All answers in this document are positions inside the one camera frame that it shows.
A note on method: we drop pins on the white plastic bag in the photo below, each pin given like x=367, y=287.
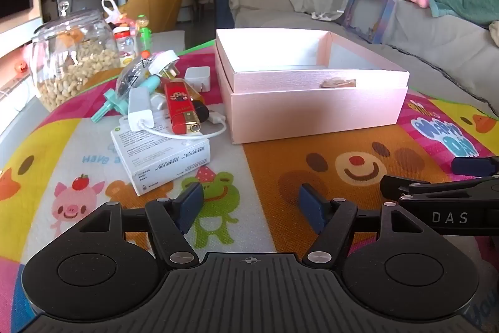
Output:
x=113, y=11

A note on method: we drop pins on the white square charger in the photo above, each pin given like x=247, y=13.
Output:
x=198, y=79

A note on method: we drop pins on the small red-capped bottle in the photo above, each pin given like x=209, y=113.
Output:
x=125, y=46

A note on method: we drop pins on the glass jar of peanuts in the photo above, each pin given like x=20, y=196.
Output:
x=74, y=60

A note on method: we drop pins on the white power adapter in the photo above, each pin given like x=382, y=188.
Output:
x=140, y=108

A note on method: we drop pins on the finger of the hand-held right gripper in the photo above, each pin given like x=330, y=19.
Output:
x=473, y=166
x=413, y=186

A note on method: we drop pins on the grey covered sofa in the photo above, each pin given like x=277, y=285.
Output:
x=429, y=40

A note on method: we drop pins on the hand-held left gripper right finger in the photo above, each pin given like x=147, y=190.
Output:
x=312, y=206

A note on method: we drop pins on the clear plastic bag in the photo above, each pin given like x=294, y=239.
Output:
x=132, y=77

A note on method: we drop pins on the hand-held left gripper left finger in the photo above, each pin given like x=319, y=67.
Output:
x=191, y=206

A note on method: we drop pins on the white round plug adapter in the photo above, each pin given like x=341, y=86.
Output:
x=165, y=64

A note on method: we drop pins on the orange pumpkin light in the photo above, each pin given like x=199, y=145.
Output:
x=21, y=67

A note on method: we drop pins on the red lighter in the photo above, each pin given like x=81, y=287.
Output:
x=180, y=106

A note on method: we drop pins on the teal blanket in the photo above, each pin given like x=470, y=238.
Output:
x=464, y=3

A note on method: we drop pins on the pink cardboard box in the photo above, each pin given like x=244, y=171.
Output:
x=312, y=106

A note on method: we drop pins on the white packaging box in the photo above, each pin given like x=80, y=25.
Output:
x=163, y=157

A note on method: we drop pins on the green toy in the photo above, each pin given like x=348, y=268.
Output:
x=145, y=34

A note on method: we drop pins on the purple window box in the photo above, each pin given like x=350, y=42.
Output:
x=384, y=21

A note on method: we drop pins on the colourful cartoon play mat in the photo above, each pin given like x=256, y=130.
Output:
x=265, y=169

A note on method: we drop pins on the teal plastic clip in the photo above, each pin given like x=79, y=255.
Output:
x=113, y=103

